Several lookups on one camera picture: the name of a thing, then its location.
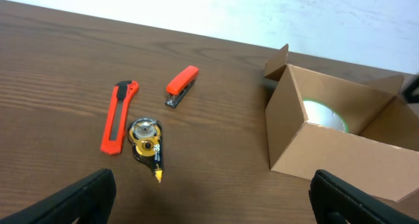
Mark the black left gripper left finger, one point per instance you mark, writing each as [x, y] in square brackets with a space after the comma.
[89, 200]

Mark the open cardboard box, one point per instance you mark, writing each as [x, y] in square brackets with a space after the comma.
[379, 154]

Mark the green tape roll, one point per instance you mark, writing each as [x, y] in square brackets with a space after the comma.
[322, 115]

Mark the red utility knife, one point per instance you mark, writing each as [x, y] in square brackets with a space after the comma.
[114, 132]

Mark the red mini stapler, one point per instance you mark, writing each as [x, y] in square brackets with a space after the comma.
[180, 85]

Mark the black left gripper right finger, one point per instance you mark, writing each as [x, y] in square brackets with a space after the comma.
[335, 201]

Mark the black yellow correction tape dispenser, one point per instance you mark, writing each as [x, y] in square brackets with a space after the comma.
[146, 138]

